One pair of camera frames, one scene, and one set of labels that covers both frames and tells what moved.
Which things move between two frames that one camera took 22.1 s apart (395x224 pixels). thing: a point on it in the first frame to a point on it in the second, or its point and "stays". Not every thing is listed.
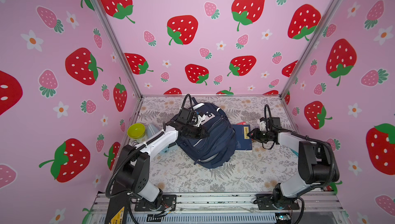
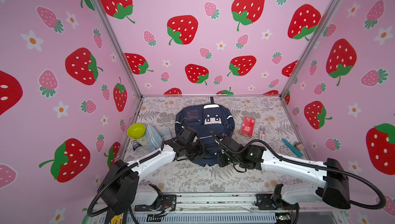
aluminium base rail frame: [313, 208] stays
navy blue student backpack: [216, 150] stays
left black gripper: [200, 134] to [201, 152]
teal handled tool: [294, 152] stays
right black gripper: [255, 134] to [218, 153]
